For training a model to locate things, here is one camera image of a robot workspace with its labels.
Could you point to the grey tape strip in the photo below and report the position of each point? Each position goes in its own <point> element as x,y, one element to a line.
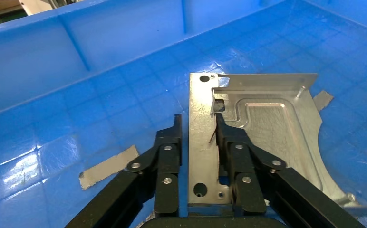
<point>108,168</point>
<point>322,100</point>

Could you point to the blue plastic bin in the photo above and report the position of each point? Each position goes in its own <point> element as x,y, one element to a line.
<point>76,63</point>

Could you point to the stamped sheet metal bracket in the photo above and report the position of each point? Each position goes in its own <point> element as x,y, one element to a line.
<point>265,132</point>

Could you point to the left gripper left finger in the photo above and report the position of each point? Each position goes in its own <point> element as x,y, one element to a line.
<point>167,157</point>

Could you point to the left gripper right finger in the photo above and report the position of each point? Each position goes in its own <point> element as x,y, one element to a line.
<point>240,163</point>

